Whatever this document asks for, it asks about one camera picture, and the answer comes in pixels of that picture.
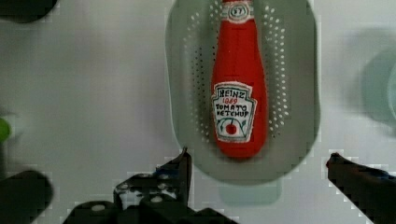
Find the black cylinder cup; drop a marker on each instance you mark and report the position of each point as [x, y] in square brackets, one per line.
[23, 11]
[24, 197]

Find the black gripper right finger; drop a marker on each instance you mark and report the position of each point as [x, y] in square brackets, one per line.
[371, 190]

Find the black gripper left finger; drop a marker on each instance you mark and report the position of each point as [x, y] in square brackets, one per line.
[172, 179]

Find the green oval strainer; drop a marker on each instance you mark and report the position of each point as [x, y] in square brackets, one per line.
[288, 44]

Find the green small bottle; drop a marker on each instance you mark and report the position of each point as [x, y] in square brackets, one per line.
[5, 130]

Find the red plush ketchup bottle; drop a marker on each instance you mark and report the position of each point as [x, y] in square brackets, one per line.
[238, 91]

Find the green mug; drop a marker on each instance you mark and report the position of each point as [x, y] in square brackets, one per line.
[374, 86]

